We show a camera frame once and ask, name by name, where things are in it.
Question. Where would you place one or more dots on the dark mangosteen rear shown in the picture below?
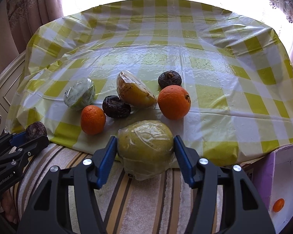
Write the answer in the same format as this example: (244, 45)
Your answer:
(169, 78)

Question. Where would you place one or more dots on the dark mangosteen centre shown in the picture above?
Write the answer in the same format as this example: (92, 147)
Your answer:
(115, 108)

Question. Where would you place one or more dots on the person left hand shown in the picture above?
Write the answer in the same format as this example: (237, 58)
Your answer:
(8, 207)

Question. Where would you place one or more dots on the small orange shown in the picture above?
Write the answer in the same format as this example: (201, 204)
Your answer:
(278, 205)
(92, 120)

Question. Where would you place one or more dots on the pink curtain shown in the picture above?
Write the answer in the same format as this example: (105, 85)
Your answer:
(26, 16)

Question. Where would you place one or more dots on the dark mangosteen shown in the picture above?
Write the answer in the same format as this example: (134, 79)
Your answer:
(169, 78)
(115, 108)

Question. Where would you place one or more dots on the purple white cardboard box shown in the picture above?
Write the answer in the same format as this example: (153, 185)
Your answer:
(273, 178)

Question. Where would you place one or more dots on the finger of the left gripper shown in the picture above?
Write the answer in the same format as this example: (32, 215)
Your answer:
(22, 153)
(18, 139)

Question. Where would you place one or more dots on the striped plush cushion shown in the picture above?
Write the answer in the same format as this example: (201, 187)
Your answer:
(162, 204)

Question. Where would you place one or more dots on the yellow white checkered tablecloth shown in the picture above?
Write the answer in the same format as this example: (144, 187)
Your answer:
(235, 69)

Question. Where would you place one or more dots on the large orange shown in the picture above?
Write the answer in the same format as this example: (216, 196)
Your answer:
(174, 102)

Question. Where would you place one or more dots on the dark mangosteen edge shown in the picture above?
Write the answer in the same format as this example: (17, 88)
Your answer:
(35, 130)

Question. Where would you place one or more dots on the green cabbage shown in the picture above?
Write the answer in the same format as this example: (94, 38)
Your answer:
(80, 94)

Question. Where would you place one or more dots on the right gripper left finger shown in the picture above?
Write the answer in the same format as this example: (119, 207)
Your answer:
(48, 209)

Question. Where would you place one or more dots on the green pear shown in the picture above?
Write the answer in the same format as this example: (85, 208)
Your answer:
(145, 149)

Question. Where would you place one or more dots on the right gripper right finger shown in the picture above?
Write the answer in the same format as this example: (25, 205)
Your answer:
(243, 210)

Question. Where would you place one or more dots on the cream cabinet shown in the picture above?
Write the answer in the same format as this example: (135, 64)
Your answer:
(9, 80)

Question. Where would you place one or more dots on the yellow mango slice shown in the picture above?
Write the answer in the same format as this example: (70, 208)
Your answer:
(133, 91)

